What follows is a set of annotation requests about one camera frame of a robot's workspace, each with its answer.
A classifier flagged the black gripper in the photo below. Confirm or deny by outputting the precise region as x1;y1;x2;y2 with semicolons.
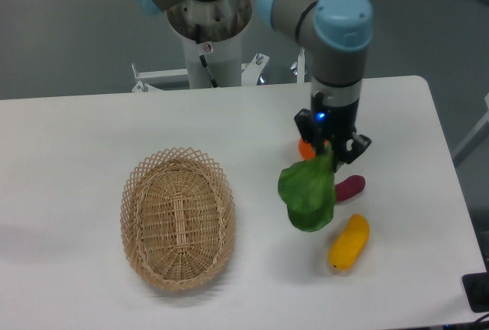
294;92;371;172

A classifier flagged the green bok choy vegetable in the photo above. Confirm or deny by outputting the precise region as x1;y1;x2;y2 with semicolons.
277;145;336;232

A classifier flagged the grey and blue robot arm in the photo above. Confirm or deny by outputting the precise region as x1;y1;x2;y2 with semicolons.
135;0;374;167

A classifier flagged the woven wicker basket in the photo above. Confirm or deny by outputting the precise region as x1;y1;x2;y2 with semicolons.
120;147;236;292

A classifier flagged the orange tangerine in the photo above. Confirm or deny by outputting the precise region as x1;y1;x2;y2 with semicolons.
298;138;316;160

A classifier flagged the purple sweet potato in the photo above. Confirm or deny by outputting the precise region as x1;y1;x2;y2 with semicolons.
335;175;366;203

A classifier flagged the yellow mango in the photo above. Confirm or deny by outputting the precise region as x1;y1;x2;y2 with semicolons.
327;214;370;271

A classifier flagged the white table leg right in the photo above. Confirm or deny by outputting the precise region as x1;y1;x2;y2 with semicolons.
452;94;488;168

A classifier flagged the black device at table edge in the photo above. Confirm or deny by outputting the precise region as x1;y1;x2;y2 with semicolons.
462;272;488;313

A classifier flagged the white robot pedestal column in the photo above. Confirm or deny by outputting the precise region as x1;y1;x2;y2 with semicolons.
167;0;253;89

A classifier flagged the black cable on pedestal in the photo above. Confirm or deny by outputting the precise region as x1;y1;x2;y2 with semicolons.
195;23;220;89

